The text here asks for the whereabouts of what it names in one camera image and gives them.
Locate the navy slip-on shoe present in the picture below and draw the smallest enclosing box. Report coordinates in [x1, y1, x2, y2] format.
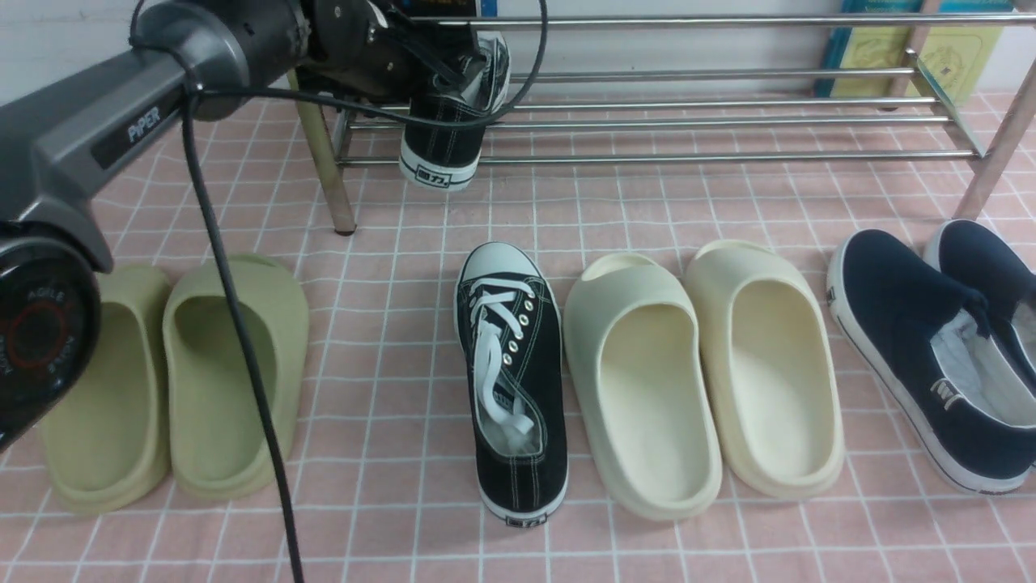
[826, 229, 1034, 496]
[923, 220, 1035, 392]

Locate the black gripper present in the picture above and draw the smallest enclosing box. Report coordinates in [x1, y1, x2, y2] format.
[299, 1, 478, 104]

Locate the black image processing book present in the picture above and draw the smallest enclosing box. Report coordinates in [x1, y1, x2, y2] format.
[400, 1, 503, 43]

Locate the teal yellow book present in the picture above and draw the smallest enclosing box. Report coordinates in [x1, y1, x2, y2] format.
[813, 27, 1002, 104]

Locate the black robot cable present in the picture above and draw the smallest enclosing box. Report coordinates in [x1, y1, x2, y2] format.
[128, 0, 550, 583]

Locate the navy slip-on shoe near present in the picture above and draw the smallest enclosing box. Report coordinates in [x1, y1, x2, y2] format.
[826, 229, 1034, 496]

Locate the green slipper far left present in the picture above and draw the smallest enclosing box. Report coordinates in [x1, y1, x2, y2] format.
[40, 263, 172, 514]

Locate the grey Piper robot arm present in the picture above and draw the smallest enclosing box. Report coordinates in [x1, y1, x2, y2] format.
[1, 1, 474, 448]

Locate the green slipper inner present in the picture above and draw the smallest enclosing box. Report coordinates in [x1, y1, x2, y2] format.
[162, 253, 310, 500]

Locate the steel shoe rack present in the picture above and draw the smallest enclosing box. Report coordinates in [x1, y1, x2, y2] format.
[295, 4, 1034, 236]

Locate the black canvas sneaker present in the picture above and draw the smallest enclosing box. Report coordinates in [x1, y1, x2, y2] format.
[399, 31, 512, 192]
[452, 242, 569, 529]

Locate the navy slip-on shoe far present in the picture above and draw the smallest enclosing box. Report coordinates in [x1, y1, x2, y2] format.
[923, 220, 1035, 392]

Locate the cream slipper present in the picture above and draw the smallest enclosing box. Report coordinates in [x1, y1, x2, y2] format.
[563, 253, 723, 521]
[683, 240, 845, 500]

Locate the green slipper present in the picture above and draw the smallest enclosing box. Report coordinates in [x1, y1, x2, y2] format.
[162, 253, 310, 500]
[40, 263, 172, 514]

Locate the cream slipper left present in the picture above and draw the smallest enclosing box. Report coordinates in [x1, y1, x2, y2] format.
[563, 253, 723, 521]

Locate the cream slipper right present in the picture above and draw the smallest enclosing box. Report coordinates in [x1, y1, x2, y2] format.
[683, 240, 845, 500]

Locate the pink checkered tablecloth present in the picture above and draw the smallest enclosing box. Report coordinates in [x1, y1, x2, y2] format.
[2, 103, 1034, 582]

